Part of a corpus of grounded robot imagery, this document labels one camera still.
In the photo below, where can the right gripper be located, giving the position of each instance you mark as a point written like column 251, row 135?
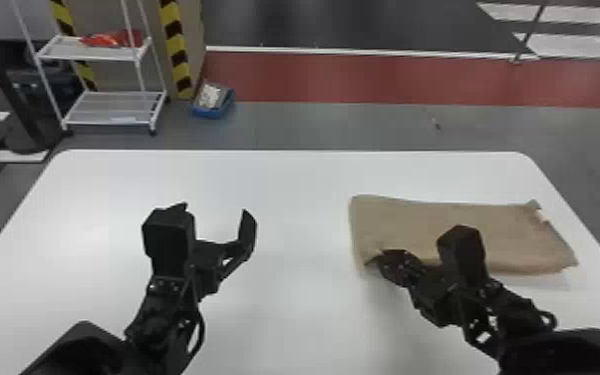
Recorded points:
column 436, row 298

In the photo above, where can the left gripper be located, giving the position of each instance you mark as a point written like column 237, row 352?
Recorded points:
column 207, row 264

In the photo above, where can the beige towel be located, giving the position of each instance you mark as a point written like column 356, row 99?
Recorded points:
column 514, row 235

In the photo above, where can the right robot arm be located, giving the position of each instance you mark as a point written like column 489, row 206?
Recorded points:
column 546, row 351

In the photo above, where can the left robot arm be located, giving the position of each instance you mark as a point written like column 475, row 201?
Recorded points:
column 158, row 335

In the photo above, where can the blue tray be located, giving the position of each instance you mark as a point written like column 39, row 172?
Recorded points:
column 212, row 99

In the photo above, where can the white shelf trolley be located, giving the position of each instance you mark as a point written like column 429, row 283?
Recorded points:
column 114, row 105

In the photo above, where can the red packet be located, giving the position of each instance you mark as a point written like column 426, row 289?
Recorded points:
column 100, row 40

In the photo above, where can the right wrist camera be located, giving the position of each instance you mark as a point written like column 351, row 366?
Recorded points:
column 465, row 256

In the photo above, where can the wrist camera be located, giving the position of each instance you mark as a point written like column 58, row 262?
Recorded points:
column 465, row 256
column 168, row 241

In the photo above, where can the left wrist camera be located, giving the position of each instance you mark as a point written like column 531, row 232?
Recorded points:
column 168, row 241

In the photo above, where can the yellow black striped post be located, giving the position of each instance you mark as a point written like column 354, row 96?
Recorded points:
column 175, row 47
column 72, row 31

